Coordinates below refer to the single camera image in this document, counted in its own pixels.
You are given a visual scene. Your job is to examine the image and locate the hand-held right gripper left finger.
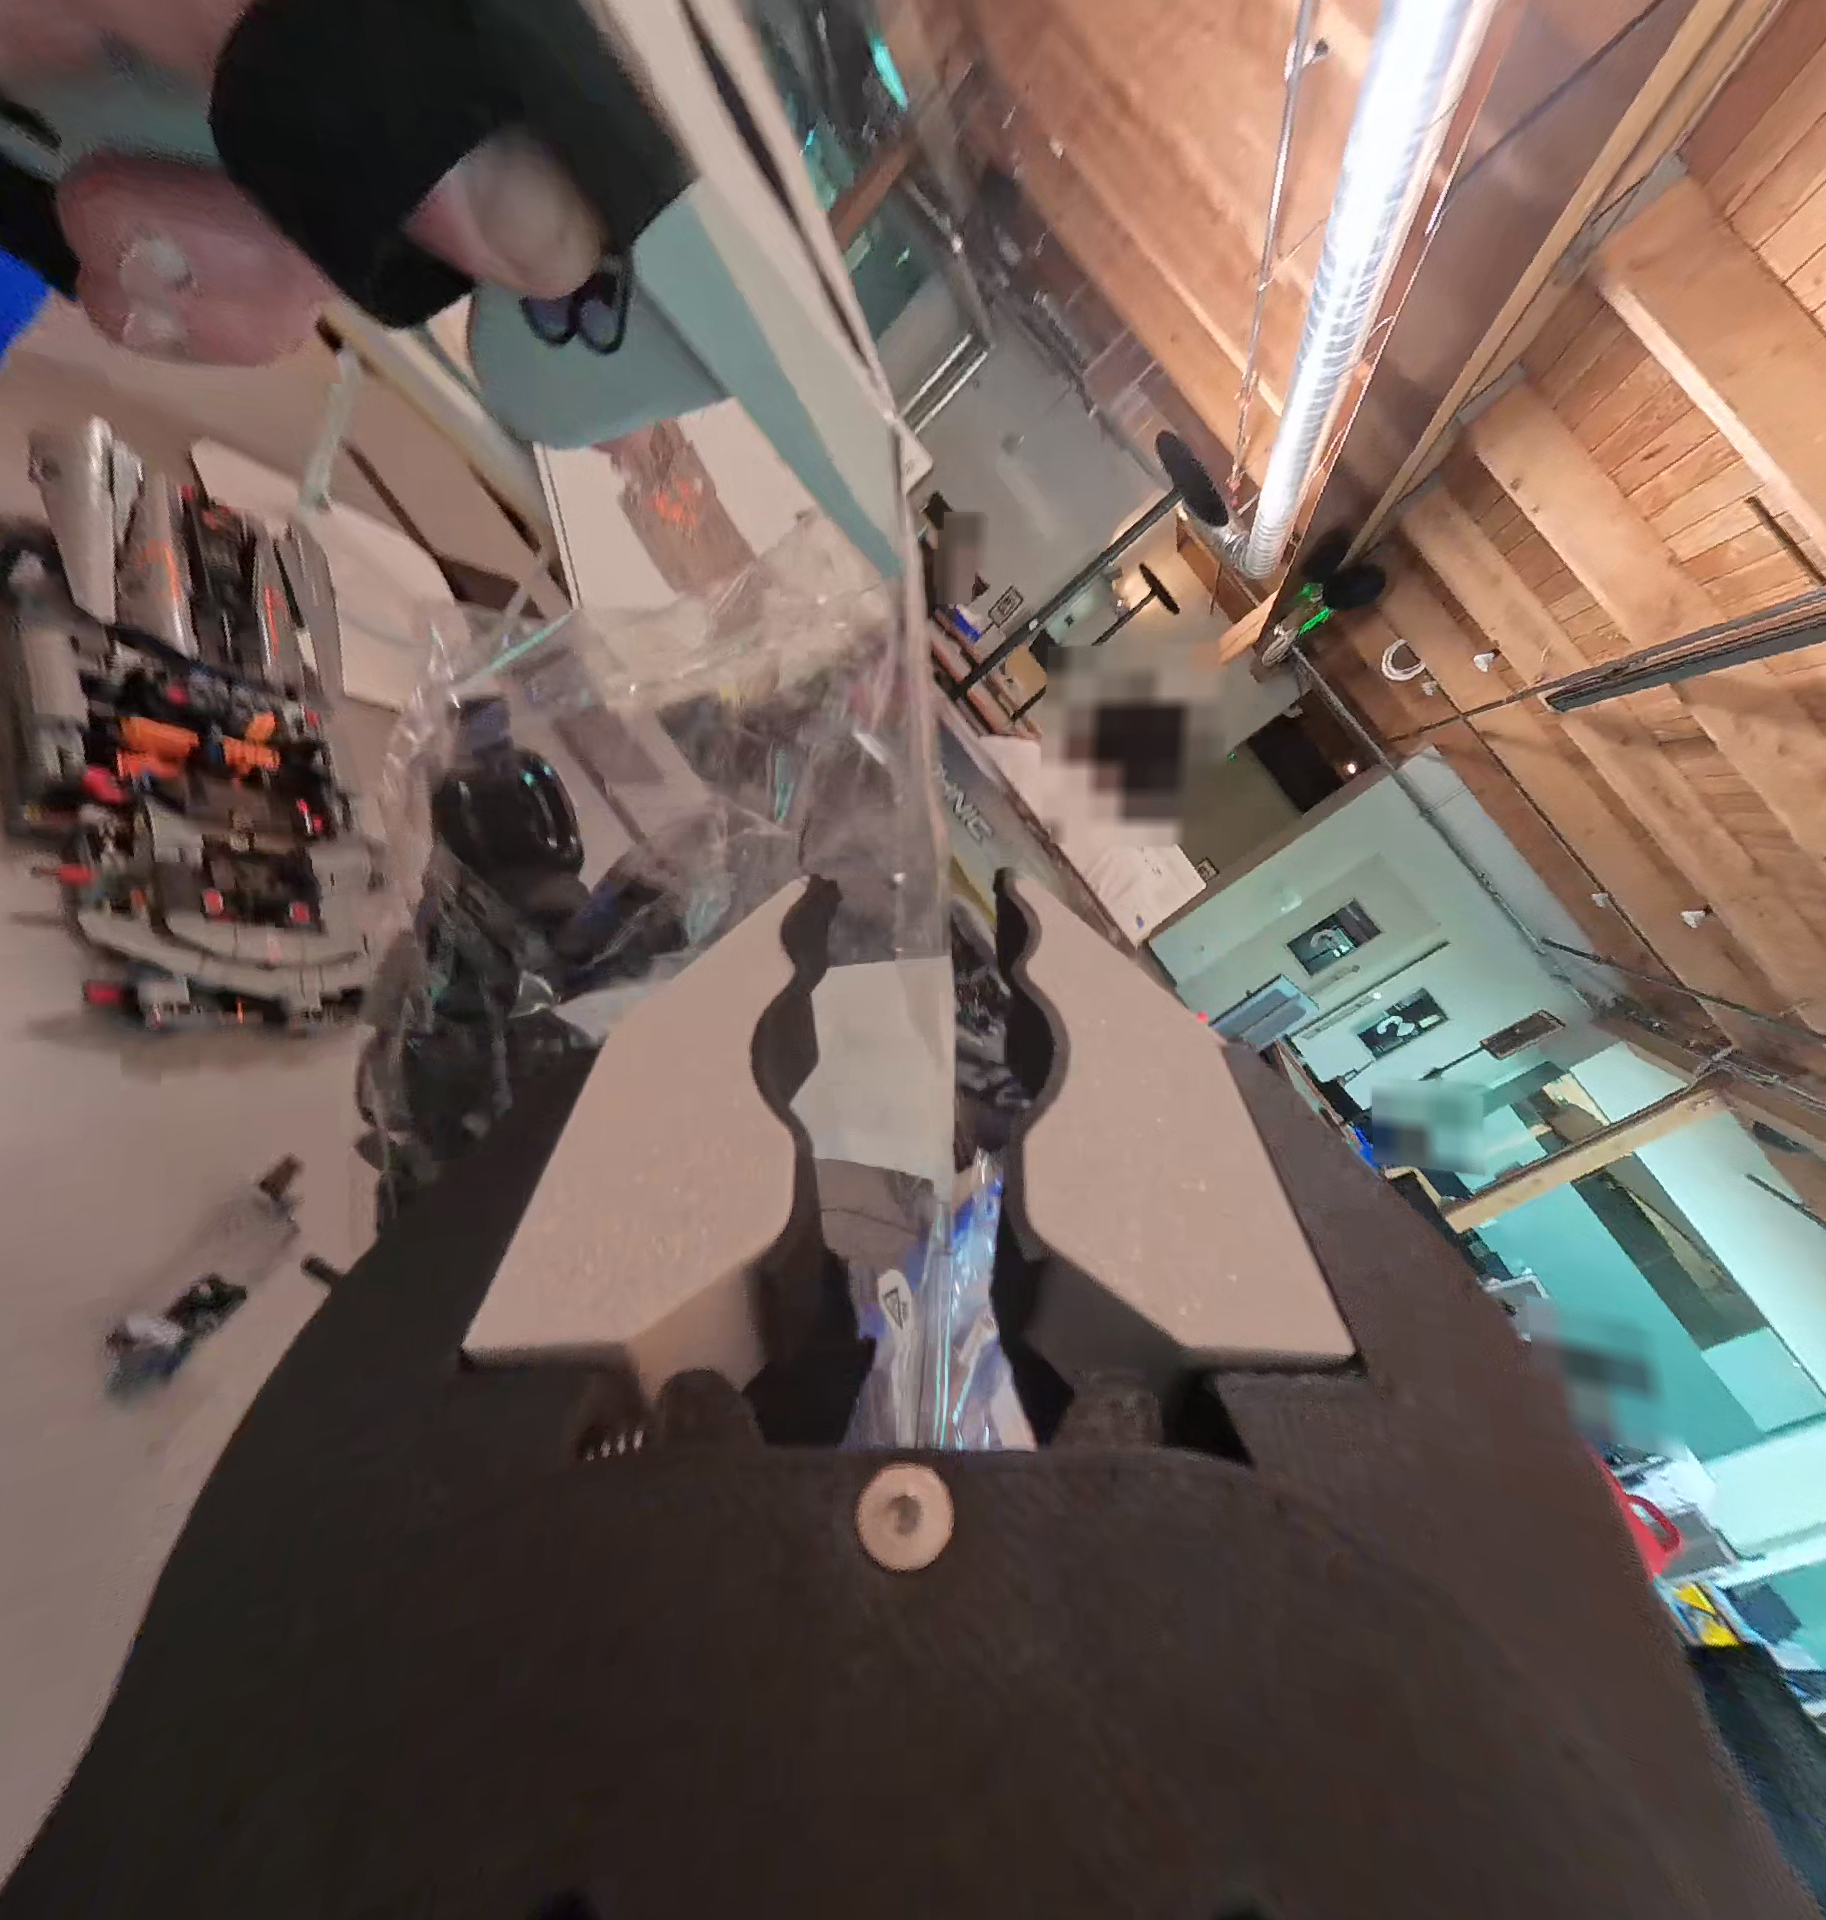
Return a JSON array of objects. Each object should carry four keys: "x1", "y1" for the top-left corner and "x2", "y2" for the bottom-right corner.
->
[{"x1": 460, "y1": 874, "x2": 842, "y2": 1397}]

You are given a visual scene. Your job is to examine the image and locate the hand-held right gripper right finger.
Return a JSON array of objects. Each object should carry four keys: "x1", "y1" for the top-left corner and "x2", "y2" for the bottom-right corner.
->
[{"x1": 993, "y1": 870, "x2": 1360, "y2": 1403}]

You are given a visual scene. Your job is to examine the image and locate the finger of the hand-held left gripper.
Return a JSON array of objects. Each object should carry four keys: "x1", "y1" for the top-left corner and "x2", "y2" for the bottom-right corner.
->
[{"x1": 582, "y1": 0, "x2": 917, "y2": 587}]

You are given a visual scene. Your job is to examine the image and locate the large clear plastic parts bag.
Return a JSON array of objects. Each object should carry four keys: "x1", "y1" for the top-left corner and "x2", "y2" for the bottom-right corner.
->
[{"x1": 358, "y1": 496, "x2": 1042, "y2": 1455}]

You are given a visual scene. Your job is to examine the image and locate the person's left hand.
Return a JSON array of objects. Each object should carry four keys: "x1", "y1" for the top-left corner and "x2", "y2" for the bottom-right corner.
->
[{"x1": 0, "y1": 0, "x2": 610, "y2": 365}]

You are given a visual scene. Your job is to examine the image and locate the small black double connector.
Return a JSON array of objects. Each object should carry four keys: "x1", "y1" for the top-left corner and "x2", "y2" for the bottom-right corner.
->
[{"x1": 102, "y1": 1273, "x2": 250, "y2": 1395}]

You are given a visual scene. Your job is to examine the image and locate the grey toy brick car model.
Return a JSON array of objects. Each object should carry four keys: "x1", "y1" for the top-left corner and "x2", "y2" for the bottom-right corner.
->
[{"x1": 0, "y1": 419, "x2": 392, "y2": 1040}]

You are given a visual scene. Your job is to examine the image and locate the silver ceiling duct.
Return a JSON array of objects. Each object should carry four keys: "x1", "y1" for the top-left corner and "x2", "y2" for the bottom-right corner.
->
[{"x1": 1235, "y1": 0, "x2": 1507, "y2": 586}]

